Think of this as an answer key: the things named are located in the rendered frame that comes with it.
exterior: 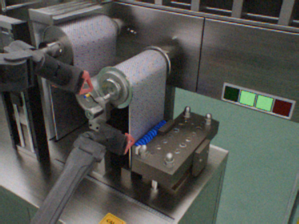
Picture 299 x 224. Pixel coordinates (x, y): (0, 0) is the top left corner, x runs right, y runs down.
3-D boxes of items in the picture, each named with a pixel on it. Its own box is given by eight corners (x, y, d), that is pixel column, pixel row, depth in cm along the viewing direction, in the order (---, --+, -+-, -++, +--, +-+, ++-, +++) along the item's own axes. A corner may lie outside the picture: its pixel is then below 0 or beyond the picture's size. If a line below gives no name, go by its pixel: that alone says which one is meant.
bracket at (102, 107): (91, 174, 124) (86, 103, 108) (102, 165, 128) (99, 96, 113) (101, 179, 121) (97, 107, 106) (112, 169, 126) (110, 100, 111)
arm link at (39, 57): (33, 74, 76) (45, 53, 76) (15, 63, 79) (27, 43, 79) (53, 83, 82) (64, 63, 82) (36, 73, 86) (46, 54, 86)
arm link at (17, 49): (13, 95, 76) (9, 60, 71) (-16, 77, 81) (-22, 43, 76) (56, 81, 84) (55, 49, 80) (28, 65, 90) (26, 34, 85)
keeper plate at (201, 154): (191, 175, 123) (194, 151, 118) (202, 161, 131) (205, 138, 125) (197, 177, 122) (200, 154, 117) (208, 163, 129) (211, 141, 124)
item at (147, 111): (129, 149, 118) (129, 104, 108) (162, 121, 135) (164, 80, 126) (130, 149, 118) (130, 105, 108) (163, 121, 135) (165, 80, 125)
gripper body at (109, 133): (122, 155, 102) (108, 157, 95) (98, 143, 107) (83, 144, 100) (128, 135, 101) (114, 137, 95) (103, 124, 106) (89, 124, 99)
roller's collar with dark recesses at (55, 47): (39, 58, 115) (36, 40, 111) (53, 53, 119) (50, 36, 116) (53, 63, 112) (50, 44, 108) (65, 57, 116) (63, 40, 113)
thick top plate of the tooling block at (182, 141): (131, 170, 115) (131, 157, 112) (183, 121, 145) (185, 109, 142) (171, 189, 108) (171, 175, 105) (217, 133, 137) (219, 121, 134)
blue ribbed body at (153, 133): (131, 151, 119) (131, 143, 117) (162, 125, 135) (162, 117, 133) (139, 154, 117) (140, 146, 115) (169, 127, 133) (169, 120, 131)
